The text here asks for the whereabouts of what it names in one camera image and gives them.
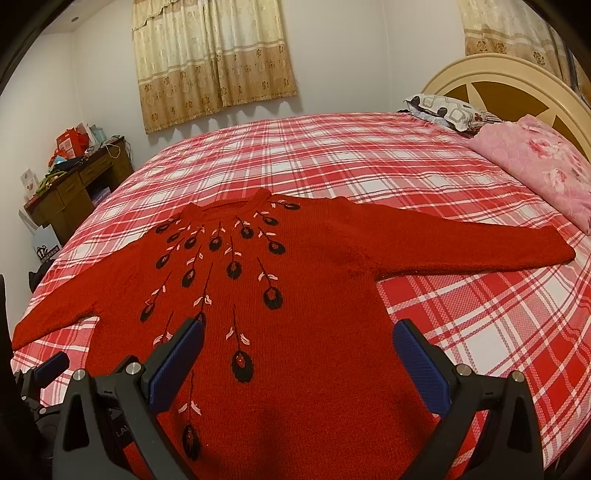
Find white paper shopping bag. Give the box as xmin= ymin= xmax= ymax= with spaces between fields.
xmin=18 ymin=210 xmax=61 ymax=264

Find black clothes pile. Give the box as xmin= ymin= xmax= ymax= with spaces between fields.
xmin=28 ymin=259 xmax=54 ymax=293

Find beige patterned curtain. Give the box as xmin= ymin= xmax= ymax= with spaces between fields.
xmin=131 ymin=1 xmax=297 ymax=134

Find pink floral quilt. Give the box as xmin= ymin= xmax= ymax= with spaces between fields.
xmin=468 ymin=115 xmax=591 ymax=235

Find white printed box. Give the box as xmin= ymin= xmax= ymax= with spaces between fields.
xmin=20 ymin=169 xmax=39 ymax=200

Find red gift bag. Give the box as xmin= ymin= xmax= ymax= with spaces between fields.
xmin=48 ymin=124 xmax=90 ymax=167

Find red knitted sweater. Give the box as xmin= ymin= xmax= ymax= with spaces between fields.
xmin=13 ymin=190 xmax=575 ymax=479

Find red plaid bed sheet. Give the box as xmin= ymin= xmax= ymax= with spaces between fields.
xmin=15 ymin=113 xmax=590 ymax=464

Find brown wooden desk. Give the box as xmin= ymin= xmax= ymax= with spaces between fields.
xmin=24 ymin=136 xmax=134 ymax=246

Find cream wooden headboard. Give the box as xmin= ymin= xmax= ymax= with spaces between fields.
xmin=424 ymin=53 xmax=591 ymax=158

